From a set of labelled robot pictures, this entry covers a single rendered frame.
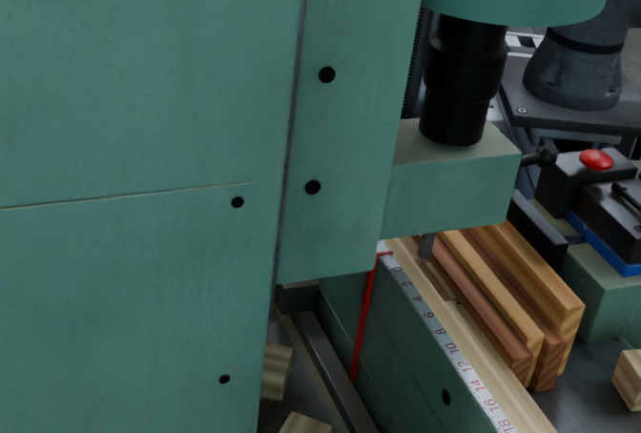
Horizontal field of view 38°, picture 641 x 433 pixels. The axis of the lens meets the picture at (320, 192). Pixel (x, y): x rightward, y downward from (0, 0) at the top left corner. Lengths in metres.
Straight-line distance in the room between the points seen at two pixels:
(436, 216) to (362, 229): 0.09
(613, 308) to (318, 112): 0.35
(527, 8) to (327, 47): 0.13
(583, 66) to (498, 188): 0.70
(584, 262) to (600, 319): 0.05
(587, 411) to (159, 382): 0.34
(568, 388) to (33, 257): 0.45
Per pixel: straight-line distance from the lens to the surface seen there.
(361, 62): 0.59
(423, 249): 0.80
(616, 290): 0.82
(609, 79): 1.46
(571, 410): 0.78
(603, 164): 0.86
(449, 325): 0.74
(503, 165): 0.74
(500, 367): 0.73
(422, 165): 0.70
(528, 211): 0.82
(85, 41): 0.49
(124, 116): 0.51
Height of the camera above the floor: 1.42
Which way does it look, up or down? 32 degrees down
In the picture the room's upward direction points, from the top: 7 degrees clockwise
